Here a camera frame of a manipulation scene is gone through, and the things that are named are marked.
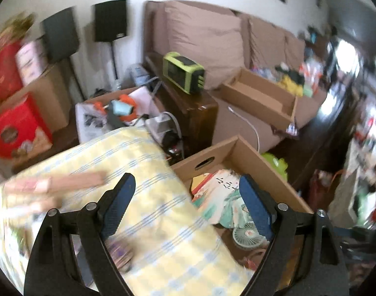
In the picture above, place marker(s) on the red gift bag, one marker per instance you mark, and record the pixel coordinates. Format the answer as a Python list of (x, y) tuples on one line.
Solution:
[(4, 74)]

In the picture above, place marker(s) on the large wooden folding fan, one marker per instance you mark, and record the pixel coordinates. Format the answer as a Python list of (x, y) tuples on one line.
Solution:
[(80, 180)]

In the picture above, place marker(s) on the black speaker stand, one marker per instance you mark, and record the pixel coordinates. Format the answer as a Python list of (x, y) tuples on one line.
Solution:
[(114, 64)]

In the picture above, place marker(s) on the orange teal device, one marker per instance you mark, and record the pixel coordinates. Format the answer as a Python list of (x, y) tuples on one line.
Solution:
[(121, 108)]

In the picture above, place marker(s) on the green portable radio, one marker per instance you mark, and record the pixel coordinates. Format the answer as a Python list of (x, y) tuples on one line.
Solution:
[(183, 72)]

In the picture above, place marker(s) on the pile of colourful packets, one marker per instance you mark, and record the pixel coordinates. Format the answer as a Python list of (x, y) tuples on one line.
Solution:
[(265, 72)]

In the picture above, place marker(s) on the black speaker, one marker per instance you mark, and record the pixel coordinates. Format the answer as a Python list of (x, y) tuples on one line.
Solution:
[(111, 20), (60, 35)]

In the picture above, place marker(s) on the orange white paper bag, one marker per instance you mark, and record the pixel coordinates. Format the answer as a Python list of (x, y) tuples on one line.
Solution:
[(311, 74)]

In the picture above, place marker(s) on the green handheld fan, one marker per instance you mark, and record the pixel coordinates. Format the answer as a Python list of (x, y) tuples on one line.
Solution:
[(246, 237)]

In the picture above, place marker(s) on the red chocolate gift box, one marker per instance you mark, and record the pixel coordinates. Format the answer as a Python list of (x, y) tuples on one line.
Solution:
[(18, 129)]

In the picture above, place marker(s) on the large brown sofa cushion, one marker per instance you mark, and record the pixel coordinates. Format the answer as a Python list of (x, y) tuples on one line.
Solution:
[(206, 43)]

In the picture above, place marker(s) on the brown closed carton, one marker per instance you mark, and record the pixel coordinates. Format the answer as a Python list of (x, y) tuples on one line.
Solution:
[(49, 98)]

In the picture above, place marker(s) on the grey blue small box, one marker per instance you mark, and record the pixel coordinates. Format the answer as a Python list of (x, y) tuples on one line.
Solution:
[(138, 74)]

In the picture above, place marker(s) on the brown sofa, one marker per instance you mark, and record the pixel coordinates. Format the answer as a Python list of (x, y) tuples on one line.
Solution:
[(234, 129)]

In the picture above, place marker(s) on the shallow cardboard box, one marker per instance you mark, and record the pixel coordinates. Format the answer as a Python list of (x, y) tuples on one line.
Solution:
[(262, 97)]

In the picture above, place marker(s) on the white power strip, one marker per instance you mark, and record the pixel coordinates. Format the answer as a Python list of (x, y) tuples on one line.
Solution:
[(158, 126)]

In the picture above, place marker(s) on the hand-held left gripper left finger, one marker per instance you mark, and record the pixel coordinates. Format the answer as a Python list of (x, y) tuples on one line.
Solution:
[(118, 203)]

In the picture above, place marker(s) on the yellow checked pillow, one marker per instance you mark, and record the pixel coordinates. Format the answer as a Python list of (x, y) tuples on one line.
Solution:
[(163, 209)]

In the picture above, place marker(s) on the dark green bag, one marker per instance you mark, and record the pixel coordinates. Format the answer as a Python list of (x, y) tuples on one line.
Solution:
[(286, 69)]

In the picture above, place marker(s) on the open cardboard box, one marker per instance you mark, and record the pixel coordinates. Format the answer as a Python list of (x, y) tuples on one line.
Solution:
[(92, 99)]

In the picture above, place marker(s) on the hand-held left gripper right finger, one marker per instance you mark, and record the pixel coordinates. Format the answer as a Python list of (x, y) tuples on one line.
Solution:
[(255, 206)]

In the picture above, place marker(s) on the printed round paper fan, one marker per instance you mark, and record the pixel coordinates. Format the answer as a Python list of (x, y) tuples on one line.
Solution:
[(218, 191)]

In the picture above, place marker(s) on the medium brown sofa cushion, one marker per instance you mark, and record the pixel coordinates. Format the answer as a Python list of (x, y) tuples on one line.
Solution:
[(266, 43)]

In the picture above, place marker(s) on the yellow plastic bag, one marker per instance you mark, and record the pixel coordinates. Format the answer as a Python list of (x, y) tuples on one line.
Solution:
[(289, 83)]

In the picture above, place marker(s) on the cluttered dark shelf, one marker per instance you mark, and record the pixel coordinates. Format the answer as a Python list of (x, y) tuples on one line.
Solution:
[(317, 41)]

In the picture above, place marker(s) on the dark wooden side table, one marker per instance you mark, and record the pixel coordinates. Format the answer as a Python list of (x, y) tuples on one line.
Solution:
[(194, 120)]

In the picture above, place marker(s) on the red shopping bag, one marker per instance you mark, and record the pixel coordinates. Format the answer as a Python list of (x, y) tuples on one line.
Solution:
[(322, 188)]

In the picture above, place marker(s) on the black white snack packet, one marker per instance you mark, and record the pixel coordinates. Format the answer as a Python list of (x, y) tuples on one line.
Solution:
[(292, 129)]

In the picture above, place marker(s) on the small wooden folding fan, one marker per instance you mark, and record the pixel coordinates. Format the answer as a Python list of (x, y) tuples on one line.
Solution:
[(37, 205)]

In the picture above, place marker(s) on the large cardboard box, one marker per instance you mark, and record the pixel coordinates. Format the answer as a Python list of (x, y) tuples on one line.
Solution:
[(252, 157)]

